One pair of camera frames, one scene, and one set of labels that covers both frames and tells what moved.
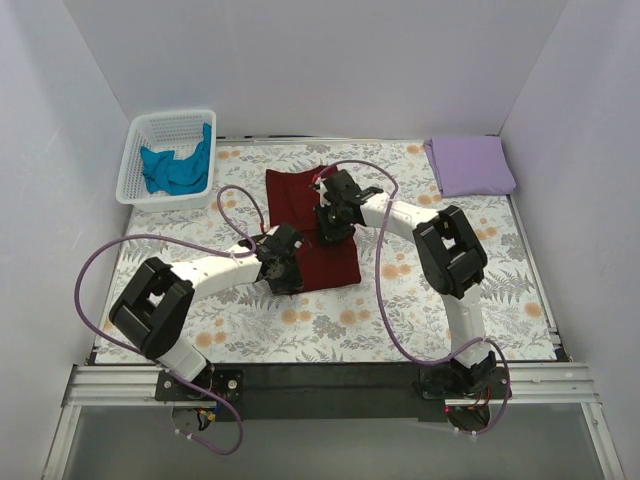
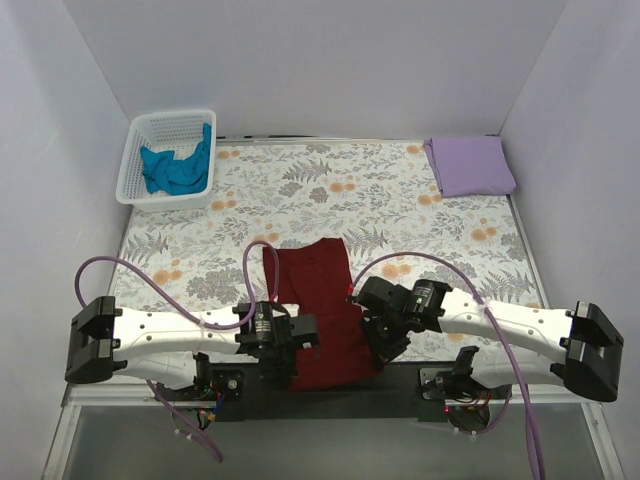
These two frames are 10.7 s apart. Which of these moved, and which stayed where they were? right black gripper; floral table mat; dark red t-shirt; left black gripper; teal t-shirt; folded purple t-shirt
Moved: right black gripper; left black gripper; dark red t-shirt
Stayed: teal t-shirt; folded purple t-shirt; floral table mat
